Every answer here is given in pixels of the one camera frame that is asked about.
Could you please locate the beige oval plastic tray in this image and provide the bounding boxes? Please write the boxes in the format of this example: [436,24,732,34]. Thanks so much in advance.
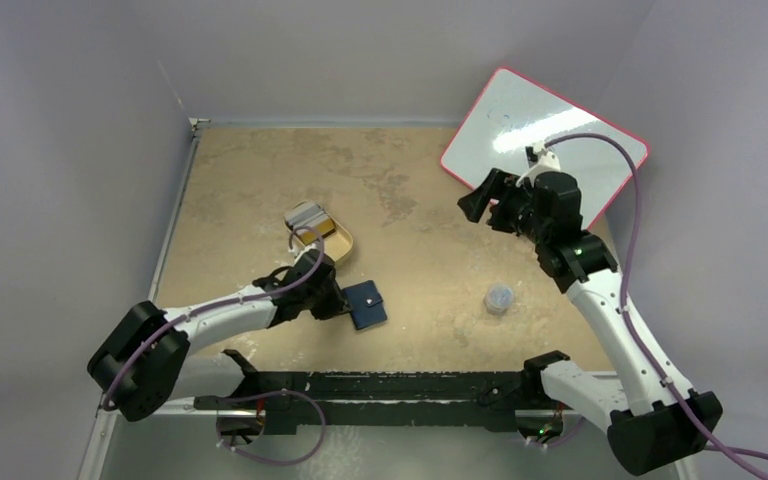
[284,206,354,267]

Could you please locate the navy blue leather card holder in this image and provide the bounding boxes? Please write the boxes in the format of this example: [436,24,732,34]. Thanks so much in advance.
[343,280,388,331]

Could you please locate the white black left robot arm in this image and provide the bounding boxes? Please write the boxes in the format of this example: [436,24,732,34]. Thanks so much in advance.
[87,248,351,422]

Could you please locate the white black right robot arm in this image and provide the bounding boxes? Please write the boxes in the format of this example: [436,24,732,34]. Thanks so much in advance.
[457,168,723,476]

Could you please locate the stack of credit cards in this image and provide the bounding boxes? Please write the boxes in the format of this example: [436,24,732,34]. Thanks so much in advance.
[284,201,336,245]

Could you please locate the clear jar of paper clips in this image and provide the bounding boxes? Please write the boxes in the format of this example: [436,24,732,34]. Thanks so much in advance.
[483,283,515,316]

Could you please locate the red framed whiteboard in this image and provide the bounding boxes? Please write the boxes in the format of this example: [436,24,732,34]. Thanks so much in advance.
[440,67,649,226]

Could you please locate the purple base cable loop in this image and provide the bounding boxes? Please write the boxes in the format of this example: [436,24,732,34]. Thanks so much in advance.
[215,389,328,468]

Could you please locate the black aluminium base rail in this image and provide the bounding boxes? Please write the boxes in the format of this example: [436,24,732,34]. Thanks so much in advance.
[194,350,568,435]

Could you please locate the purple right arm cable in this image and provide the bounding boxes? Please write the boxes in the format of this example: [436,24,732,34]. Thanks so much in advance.
[542,133,768,480]

